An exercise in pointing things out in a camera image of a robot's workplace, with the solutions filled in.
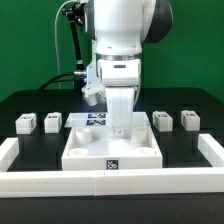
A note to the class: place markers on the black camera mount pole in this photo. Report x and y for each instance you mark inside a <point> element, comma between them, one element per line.
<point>75,16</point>

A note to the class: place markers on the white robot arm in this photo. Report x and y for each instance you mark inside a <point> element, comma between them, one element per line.
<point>119,28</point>

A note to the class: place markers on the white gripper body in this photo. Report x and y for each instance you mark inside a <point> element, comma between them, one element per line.
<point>120,78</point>

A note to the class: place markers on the white square tabletop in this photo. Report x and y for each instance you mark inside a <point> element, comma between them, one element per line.
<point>100,148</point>

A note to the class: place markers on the white U-shaped fence wall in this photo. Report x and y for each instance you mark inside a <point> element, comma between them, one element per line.
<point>101,183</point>

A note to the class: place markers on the white sheet with fiducial tags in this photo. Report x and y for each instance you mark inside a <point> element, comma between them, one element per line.
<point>101,119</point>

